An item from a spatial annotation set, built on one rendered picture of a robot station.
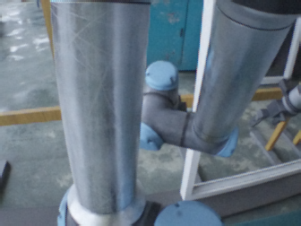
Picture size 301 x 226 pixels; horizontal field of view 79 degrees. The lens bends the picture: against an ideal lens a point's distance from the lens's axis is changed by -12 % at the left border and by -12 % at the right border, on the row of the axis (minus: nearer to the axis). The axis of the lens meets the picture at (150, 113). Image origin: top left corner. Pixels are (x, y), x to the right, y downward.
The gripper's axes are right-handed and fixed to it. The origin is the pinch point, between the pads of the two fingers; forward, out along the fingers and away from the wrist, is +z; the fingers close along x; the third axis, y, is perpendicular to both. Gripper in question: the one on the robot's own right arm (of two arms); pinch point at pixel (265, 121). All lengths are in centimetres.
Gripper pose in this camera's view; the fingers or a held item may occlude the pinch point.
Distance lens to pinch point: 89.1
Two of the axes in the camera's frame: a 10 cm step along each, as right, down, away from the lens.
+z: -2.4, 4.7, 8.5
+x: 9.6, -0.2, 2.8
